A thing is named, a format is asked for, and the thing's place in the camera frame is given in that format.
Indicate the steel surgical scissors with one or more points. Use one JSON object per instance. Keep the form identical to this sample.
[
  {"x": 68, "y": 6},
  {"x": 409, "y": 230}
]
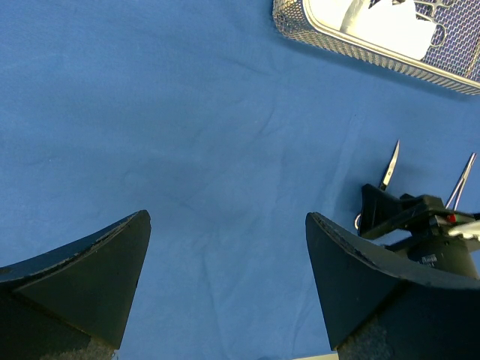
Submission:
[{"x": 386, "y": 178}]

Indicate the steel mesh instrument tray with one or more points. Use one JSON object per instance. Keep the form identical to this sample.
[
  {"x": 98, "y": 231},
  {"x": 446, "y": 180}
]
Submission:
[{"x": 453, "y": 63}]

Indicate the steel hemostat clamp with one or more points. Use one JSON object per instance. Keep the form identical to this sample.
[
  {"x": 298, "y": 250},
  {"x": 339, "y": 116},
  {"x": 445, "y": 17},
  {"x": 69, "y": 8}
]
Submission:
[{"x": 454, "y": 198}]

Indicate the white gauze pad front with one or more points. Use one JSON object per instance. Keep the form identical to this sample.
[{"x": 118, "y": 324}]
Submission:
[{"x": 392, "y": 25}]

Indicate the blue surgical drape cloth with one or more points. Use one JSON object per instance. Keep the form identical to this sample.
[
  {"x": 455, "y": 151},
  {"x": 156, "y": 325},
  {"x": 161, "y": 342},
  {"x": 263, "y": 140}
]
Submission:
[{"x": 228, "y": 134}]

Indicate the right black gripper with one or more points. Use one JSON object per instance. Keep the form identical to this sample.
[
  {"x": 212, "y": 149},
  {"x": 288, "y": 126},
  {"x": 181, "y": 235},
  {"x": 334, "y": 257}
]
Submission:
[{"x": 439, "y": 238}]

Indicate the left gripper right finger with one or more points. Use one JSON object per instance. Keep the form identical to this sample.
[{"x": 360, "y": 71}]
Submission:
[{"x": 381, "y": 304}]

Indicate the steel forceps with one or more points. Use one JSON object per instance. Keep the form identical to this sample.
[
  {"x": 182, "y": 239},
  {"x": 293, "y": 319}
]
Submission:
[{"x": 438, "y": 33}]

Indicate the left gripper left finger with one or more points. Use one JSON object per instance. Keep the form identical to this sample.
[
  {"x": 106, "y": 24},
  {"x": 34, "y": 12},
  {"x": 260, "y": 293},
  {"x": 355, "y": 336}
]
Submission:
[{"x": 73, "y": 302}]

